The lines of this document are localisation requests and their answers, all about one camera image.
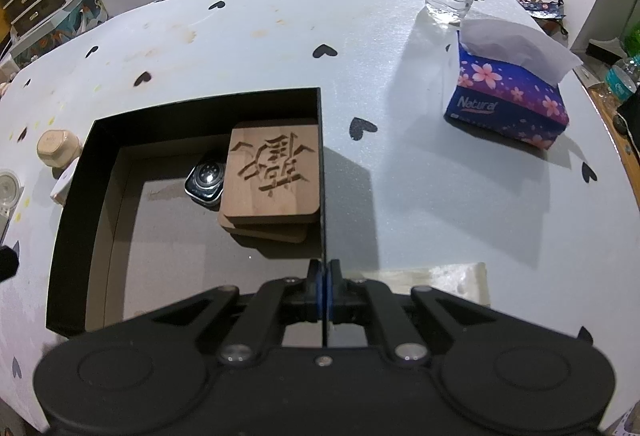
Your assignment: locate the clear round lid device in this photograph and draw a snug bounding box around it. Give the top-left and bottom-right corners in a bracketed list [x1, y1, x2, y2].
[0, 169, 23, 211]

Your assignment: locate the smartwatch body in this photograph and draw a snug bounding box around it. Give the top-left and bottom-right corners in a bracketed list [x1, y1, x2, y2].
[183, 162, 226, 209]

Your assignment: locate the green label water bottle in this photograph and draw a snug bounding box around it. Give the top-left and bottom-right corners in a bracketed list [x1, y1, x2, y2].
[605, 55, 640, 102]

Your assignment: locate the black cardboard box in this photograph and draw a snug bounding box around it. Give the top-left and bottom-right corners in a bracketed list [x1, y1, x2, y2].
[46, 88, 323, 338]

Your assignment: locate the wooden carved tile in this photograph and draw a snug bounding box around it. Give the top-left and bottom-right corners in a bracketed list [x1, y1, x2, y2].
[220, 125, 321, 226]
[218, 211, 307, 244]

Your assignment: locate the beige earbuds case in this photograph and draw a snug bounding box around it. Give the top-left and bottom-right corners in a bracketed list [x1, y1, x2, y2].
[36, 129, 82, 169]

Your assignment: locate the round white plug device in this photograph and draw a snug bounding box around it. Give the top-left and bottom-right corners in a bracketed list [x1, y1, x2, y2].
[50, 159, 79, 206]

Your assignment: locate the purple floral tissue box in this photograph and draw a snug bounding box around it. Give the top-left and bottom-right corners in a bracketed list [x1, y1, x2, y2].
[442, 18, 580, 150]

